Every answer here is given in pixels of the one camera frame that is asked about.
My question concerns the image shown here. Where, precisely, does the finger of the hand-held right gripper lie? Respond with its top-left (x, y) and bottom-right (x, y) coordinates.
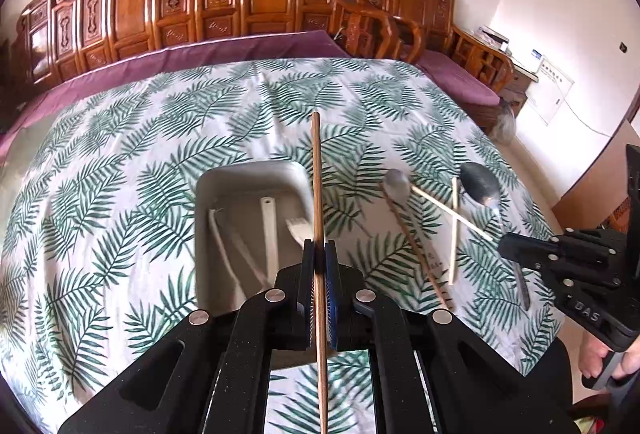
top-left (552, 227), bottom-right (628, 260)
top-left (499, 233), bottom-right (576, 287)

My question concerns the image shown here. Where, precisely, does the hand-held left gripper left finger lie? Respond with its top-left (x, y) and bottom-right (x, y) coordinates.
top-left (59, 238), bottom-right (321, 434)

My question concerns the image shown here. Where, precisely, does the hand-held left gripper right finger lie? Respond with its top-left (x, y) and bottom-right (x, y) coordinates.
top-left (322, 239), bottom-right (576, 434)

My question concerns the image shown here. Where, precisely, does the white plastic spoon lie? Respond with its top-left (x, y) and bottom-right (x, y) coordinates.
top-left (207, 208), bottom-right (272, 291)
top-left (259, 197), bottom-right (279, 286)

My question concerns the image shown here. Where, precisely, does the brown wooden chopstick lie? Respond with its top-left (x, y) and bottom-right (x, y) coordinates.
top-left (310, 111), bottom-right (331, 434)

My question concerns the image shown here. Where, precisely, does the pale wooden chopstick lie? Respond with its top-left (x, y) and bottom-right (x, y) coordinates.
top-left (412, 186), bottom-right (497, 243)
top-left (449, 177), bottom-right (460, 285)

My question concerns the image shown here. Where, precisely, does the dark metal spoon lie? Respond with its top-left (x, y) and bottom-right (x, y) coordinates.
top-left (458, 162), bottom-right (532, 311)

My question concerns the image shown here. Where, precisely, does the grey rectangular container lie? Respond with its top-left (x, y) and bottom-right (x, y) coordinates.
top-left (194, 161), bottom-right (321, 315)

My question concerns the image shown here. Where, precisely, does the wooden handled grey spoon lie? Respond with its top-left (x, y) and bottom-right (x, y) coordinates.
top-left (382, 169), bottom-right (452, 311)

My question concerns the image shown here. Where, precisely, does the person's right hand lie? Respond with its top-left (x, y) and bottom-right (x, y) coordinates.
top-left (579, 338), bottom-right (640, 382)

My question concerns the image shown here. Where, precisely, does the clear plastic bag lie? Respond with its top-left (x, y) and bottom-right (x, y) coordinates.
top-left (492, 101), bottom-right (517, 143)

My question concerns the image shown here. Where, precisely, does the wooden side table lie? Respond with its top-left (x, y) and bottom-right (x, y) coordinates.
top-left (499, 58), bottom-right (535, 116)

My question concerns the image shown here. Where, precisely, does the purple armchair cushion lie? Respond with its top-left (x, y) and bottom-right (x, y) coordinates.
top-left (414, 50), bottom-right (502, 108)

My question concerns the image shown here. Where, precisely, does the leaf print tablecloth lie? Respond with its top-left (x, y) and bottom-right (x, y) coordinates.
top-left (0, 57), bottom-right (562, 434)

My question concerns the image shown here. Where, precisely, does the grey tissue box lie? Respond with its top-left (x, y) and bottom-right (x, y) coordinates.
top-left (475, 25), bottom-right (511, 51)

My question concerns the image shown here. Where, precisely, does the purple sofa cushion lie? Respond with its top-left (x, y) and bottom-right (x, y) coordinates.
top-left (0, 30), bottom-right (352, 151)

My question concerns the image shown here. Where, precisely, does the white wall cable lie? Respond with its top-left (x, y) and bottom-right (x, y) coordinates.
top-left (566, 101), bottom-right (615, 136)

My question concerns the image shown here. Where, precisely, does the white wall panel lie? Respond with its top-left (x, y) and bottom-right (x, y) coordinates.
top-left (525, 56), bottom-right (575, 124)

